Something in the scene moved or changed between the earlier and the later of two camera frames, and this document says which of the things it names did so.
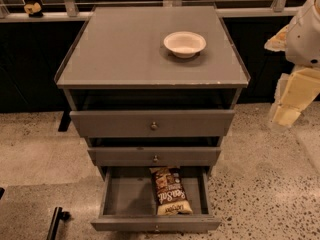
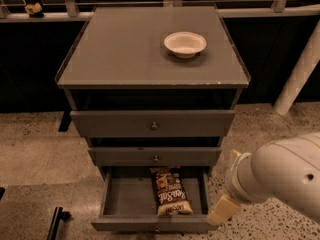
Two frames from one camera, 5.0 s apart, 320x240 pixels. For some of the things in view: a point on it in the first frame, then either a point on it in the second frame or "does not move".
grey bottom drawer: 129,201 does not move
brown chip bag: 170,197 does not move
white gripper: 305,39 → 235,183
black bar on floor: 58,215 does not move
